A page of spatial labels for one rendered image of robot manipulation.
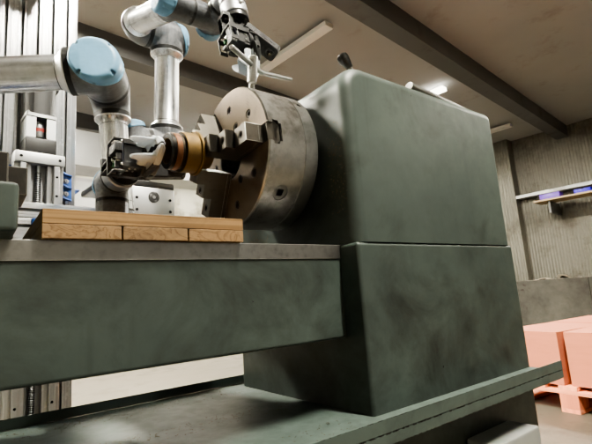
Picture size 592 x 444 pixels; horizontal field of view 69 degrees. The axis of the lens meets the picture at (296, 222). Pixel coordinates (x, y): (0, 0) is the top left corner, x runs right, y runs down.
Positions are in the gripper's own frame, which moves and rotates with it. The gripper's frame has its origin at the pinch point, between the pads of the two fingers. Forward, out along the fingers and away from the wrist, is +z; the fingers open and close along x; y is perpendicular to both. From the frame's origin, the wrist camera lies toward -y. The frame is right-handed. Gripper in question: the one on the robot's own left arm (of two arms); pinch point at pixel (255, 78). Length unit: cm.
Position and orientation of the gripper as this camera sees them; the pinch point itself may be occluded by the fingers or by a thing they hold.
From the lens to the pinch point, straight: 120.5
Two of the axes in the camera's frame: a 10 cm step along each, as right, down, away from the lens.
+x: 5.6, -4.1, -7.2
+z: 2.1, 9.1, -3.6
